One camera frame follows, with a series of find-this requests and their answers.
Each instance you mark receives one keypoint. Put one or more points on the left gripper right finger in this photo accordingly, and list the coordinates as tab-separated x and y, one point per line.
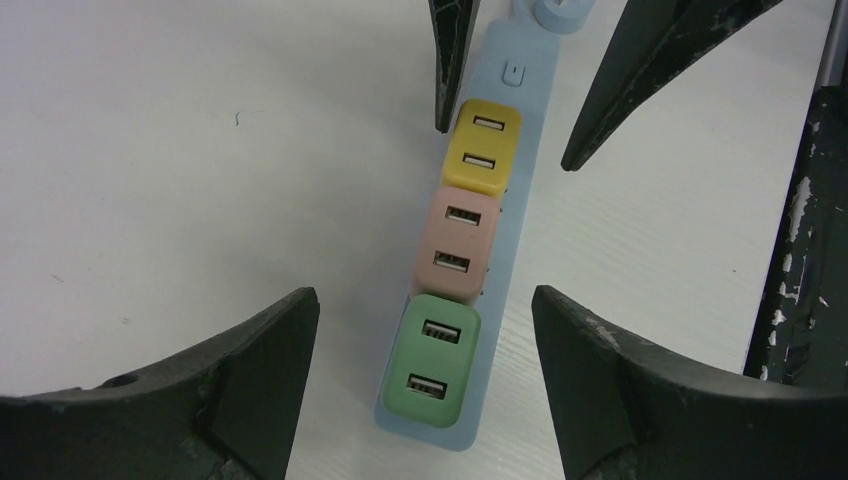
624	407

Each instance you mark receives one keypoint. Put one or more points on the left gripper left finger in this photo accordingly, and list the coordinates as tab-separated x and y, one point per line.
225	408

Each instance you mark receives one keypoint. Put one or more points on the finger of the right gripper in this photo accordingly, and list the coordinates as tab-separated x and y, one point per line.
653	43
453	22

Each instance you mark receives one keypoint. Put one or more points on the long blue power strip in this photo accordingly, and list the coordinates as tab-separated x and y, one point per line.
516	68

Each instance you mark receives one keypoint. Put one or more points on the yellow plug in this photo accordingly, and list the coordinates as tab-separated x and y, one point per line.
482	148

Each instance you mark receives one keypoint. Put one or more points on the green plug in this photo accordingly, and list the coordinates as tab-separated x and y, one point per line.
430	366

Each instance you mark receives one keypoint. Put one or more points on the pink plug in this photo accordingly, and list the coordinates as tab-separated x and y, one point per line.
453	256

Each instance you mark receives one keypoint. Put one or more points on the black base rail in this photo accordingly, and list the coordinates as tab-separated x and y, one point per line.
800	333

